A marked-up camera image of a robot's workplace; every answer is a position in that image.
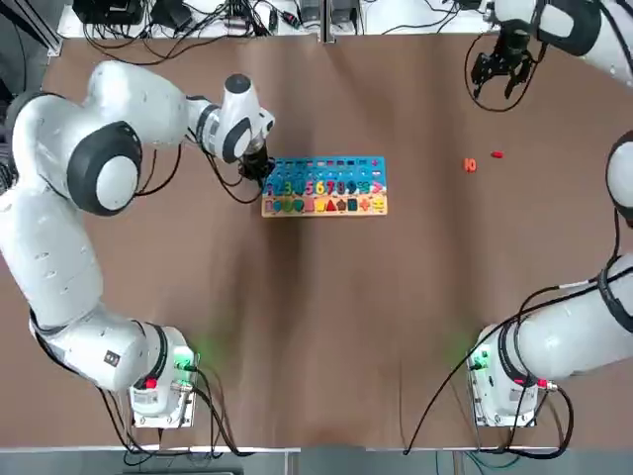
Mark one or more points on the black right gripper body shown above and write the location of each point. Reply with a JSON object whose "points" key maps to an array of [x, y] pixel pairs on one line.
{"points": [[514, 44]]}

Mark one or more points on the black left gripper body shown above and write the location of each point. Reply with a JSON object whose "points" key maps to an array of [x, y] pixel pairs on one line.
{"points": [[254, 165]]}

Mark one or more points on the colourful toy puzzle board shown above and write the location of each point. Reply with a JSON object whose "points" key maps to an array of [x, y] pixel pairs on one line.
{"points": [[326, 170]]}

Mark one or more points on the orange number ten piece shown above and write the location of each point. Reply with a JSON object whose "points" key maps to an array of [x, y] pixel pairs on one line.
{"points": [[470, 164]]}

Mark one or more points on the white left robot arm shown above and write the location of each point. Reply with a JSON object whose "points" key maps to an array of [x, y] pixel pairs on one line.
{"points": [[59, 257]]}

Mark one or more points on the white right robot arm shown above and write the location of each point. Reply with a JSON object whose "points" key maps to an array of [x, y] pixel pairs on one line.
{"points": [[559, 341]]}

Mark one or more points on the number one piece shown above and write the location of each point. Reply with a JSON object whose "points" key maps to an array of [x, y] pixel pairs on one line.
{"points": [[269, 188]]}

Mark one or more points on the number two piece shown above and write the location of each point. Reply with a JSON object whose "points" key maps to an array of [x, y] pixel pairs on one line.
{"points": [[279, 188]]}

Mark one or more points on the number three piece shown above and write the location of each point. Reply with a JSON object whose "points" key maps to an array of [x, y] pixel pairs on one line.
{"points": [[289, 188]]}

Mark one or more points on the blue round piece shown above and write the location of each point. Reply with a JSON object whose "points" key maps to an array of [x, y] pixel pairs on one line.
{"points": [[278, 204]]}

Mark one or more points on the number four piece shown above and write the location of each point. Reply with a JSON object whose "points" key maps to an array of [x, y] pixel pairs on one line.
{"points": [[299, 188]]}

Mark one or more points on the green shape piece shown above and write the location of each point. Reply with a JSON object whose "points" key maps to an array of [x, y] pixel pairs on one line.
{"points": [[288, 204]]}

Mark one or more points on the teal heart piece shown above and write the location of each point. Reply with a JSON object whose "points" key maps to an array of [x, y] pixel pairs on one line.
{"points": [[298, 204]]}

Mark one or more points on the pink number five piece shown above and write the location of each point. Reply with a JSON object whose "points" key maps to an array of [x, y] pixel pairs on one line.
{"points": [[310, 188]]}

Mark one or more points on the pink square piece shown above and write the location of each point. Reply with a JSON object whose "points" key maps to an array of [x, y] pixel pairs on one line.
{"points": [[309, 204]]}

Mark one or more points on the yellow number six piece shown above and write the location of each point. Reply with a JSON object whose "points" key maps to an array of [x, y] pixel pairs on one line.
{"points": [[320, 188]]}

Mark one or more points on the yellow shape piece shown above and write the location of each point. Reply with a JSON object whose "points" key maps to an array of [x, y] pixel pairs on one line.
{"points": [[320, 204]]}

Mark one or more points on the number seven piece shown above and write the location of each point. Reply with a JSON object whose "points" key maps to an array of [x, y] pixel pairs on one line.
{"points": [[330, 188]]}

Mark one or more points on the red triangle piece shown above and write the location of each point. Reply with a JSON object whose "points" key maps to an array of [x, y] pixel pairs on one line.
{"points": [[331, 204]]}

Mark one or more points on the number eight piece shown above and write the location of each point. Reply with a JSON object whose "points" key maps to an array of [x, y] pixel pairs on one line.
{"points": [[340, 188]]}

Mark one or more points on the brown pentagon piece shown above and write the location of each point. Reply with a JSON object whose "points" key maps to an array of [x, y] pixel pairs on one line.
{"points": [[341, 204]]}

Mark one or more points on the teal number nine piece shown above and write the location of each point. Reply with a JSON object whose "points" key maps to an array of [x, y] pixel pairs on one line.
{"points": [[351, 188]]}

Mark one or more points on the teal square piece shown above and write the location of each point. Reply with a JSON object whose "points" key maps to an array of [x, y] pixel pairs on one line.
{"points": [[352, 204]]}

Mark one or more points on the pink greater-than sign piece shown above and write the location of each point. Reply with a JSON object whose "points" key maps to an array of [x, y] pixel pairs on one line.
{"points": [[377, 187]]}

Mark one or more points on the small grey device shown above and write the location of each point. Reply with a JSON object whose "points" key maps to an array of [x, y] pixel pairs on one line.
{"points": [[236, 21]]}

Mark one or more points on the black plug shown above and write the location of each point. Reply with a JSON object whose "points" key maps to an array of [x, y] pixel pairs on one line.
{"points": [[273, 20]]}

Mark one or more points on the red black connector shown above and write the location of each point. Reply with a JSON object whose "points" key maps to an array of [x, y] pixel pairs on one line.
{"points": [[291, 18]]}

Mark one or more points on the grey box device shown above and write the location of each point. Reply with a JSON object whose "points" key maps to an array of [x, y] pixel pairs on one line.
{"points": [[311, 11]]}

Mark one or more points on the black power adapter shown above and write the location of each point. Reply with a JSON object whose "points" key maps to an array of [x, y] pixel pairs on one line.
{"points": [[170, 14]]}

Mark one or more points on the black box device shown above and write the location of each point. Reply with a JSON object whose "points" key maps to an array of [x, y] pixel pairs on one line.
{"points": [[106, 10]]}

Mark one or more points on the aluminium frame post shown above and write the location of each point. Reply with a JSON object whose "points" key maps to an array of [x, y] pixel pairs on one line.
{"points": [[329, 22]]}

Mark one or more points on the aluminium frame rail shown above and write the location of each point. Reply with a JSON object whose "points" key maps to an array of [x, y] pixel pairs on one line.
{"points": [[49, 34]]}

